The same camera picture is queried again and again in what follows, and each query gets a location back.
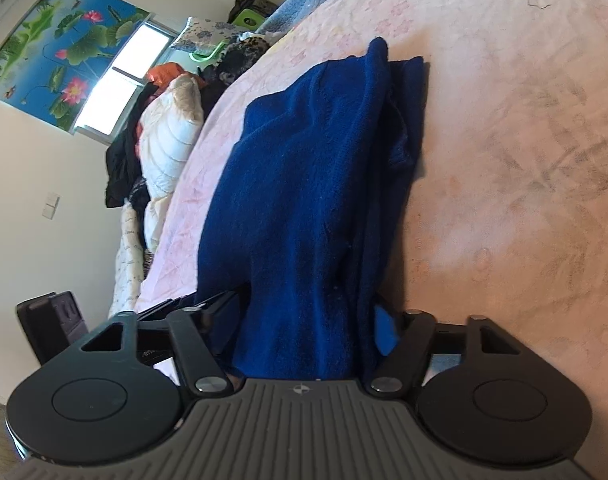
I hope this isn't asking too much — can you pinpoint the blue knit sweater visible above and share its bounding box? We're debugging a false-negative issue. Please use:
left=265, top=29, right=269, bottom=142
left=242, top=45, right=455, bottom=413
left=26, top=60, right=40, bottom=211
left=197, top=38, right=426, bottom=379

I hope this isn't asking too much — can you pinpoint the black clothes pile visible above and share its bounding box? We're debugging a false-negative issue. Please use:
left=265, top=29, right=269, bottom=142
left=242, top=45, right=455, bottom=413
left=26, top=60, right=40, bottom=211
left=104, top=82, right=159, bottom=208

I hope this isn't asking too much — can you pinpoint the white scripted sheet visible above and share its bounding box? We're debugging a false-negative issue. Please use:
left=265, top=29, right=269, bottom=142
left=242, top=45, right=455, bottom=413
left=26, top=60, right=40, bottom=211
left=108, top=200, right=144, bottom=318

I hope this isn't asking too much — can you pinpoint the pink floral bedspread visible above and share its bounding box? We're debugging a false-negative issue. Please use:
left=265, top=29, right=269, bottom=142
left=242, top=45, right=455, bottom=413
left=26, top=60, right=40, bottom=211
left=136, top=0, right=608, bottom=479

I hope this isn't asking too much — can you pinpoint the white quilted pillow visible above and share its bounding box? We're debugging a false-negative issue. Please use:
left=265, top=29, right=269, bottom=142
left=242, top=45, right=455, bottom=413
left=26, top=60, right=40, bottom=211
left=139, top=74, right=204, bottom=252

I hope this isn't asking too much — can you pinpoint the orange garment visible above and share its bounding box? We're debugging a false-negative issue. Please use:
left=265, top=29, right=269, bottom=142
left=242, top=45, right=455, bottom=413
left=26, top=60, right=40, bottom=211
left=145, top=62, right=187, bottom=89

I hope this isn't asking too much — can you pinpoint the lotus flower window blind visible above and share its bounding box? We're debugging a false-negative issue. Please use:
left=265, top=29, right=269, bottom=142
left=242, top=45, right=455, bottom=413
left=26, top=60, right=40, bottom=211
left=0, top=0, right=150, bottom=131

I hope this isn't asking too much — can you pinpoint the leopard print garment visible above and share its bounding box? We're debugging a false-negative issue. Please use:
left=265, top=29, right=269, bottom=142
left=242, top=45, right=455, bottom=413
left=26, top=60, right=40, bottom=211
left=216, top=37, right=270, bottom=86

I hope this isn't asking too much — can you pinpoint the bright window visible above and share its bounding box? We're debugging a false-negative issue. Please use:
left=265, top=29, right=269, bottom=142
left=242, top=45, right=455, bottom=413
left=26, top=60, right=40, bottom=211
left=72, top=20, right=176, bottom=144

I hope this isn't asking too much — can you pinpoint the floral grey cushion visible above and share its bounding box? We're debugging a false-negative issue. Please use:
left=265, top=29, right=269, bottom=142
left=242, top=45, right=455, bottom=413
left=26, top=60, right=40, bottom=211
left=170, top=16, right=244, bottom=54

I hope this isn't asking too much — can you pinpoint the green plastic chair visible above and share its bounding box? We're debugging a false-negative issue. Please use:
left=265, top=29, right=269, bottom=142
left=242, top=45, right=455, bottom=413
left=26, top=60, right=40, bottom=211
left=189, top=0, right=279, bottom=63

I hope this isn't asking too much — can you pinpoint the white wall switch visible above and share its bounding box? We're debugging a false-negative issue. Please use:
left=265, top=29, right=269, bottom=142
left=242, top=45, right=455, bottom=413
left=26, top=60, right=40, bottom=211
left=42, top=193, right=60, bottom=220

